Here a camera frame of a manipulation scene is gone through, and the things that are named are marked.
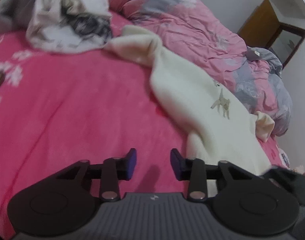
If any pink floral bed blanket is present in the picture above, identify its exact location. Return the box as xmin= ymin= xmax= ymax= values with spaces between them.
xmin=0 ymin=10 xmax=291 ymax=240

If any cream fleece sweater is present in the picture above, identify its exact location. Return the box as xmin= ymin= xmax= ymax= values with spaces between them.
xmin=105 ymin=25 xmax=274 ymax=175

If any pile of white clothes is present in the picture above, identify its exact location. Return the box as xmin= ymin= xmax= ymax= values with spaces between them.
xmin=0 ymin=0 xmax=113 ymax=54

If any brown wooden door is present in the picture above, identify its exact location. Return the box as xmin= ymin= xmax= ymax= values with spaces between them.
xmin=238 ymin=0 xmax=305 ymax=67

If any pink grey floral duvet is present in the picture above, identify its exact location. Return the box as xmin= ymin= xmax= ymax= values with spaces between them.
xmin=109 ymin=0 xmax=292 ymax=136

